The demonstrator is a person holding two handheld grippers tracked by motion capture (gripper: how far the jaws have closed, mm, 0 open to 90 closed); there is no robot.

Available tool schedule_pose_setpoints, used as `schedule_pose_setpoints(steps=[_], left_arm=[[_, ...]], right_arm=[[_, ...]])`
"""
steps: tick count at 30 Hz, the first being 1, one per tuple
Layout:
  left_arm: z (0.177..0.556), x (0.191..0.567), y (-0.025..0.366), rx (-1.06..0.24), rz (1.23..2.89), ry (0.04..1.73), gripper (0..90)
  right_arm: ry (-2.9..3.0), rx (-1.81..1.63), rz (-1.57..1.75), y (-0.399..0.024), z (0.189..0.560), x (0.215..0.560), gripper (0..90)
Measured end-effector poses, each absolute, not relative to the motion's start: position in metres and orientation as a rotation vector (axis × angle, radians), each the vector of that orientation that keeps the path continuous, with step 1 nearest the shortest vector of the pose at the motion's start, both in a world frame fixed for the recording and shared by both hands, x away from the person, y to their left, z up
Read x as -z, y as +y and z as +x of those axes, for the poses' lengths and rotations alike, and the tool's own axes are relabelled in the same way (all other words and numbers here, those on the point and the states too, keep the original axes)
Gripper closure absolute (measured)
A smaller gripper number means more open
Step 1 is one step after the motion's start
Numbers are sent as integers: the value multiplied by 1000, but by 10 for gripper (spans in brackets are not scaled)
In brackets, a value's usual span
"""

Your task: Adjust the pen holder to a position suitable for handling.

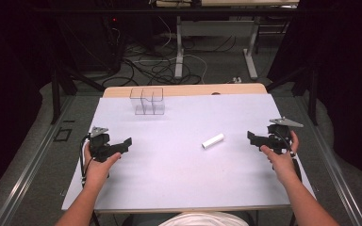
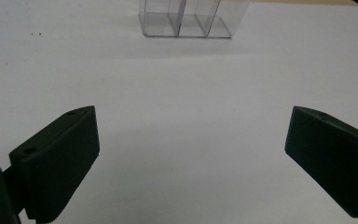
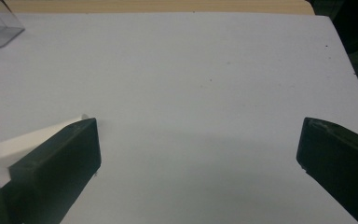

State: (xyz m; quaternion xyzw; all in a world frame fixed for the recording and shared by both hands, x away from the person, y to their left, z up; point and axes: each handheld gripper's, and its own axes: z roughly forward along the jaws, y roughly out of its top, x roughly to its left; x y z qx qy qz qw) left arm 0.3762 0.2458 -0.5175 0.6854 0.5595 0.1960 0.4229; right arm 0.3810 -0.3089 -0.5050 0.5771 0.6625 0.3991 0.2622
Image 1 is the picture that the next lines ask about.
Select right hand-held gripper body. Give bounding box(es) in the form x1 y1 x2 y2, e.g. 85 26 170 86
263 116 304 155

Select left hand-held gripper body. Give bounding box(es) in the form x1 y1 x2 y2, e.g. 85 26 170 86
87 126 114 163

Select white cylindrical tube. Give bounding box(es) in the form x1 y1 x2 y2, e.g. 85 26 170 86
201 133 225 150

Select clear acrylic organizer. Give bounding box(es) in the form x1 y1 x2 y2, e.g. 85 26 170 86
129 87 166 116

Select person's left hand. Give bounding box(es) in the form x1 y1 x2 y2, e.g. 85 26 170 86
83 142 123 189

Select person's right hand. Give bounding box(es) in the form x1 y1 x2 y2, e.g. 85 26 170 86
259 129 300 186

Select black metal stand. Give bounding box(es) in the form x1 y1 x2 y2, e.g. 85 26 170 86
265 59 321 127
47 15 106 125

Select white table sheet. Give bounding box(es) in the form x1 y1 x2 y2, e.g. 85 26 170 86
61 93 317 211

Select person's white shirt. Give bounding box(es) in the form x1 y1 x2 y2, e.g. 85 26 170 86
158 211 250 226

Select dark computer tower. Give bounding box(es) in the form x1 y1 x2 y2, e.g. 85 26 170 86
56 12 125 76

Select white-legged desk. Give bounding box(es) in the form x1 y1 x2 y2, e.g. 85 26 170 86
155 0 300 81

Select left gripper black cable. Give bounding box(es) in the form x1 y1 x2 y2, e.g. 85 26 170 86
79 135 94 189

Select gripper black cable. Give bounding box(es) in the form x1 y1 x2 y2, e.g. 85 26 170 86
79 135 94 189
274 131 304 184

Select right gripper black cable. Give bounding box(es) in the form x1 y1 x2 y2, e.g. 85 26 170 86
274 131 304 184

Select black floor socket frame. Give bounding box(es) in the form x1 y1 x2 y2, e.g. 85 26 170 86
53 127 74 143

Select tangle of black floor cables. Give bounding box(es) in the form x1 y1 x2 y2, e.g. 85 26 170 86
101 34 238 89

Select white floor cable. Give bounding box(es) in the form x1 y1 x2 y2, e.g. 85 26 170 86
138 15 209 85

